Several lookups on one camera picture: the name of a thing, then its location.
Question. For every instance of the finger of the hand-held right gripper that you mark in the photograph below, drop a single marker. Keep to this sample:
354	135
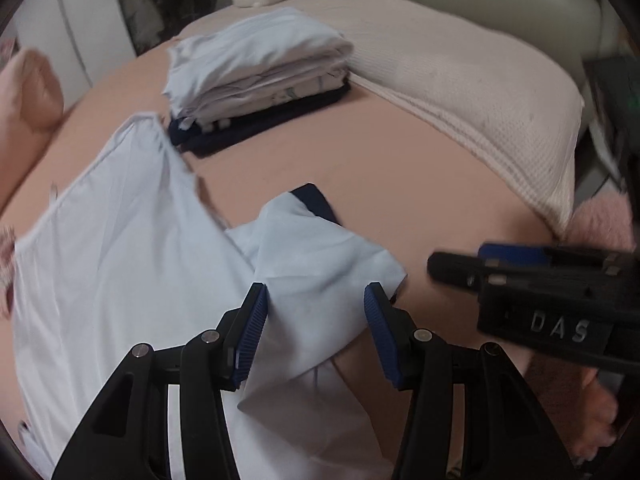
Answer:
452	270
510	254

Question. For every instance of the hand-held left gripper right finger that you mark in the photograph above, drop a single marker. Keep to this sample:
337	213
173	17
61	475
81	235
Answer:
382	335

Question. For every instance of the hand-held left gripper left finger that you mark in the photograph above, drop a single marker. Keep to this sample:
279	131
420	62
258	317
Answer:
250	330

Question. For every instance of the white t-shirt with navy trim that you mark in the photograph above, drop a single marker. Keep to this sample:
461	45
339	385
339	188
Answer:
125	260

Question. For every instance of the person's right hand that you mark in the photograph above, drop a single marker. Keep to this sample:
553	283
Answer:
595	420

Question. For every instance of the pink bed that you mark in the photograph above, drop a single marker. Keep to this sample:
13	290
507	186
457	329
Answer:
400	175

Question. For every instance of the pale knit blanket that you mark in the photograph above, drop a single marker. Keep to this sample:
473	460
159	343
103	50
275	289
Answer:
450	95

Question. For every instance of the folded navy garment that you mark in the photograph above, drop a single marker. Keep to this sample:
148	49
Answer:
240	132

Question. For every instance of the pink patterned garment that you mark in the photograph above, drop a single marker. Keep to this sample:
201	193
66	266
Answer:
6	260

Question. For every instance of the stack of folded white shirts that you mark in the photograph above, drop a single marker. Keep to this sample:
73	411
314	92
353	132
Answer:
250	55

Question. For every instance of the pink pillow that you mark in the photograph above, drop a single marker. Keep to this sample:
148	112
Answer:
30	95

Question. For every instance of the dark glass cabinet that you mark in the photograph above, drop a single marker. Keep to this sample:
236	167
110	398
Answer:
140	5

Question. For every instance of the white wardrobe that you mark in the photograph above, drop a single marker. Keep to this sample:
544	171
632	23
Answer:
85	20

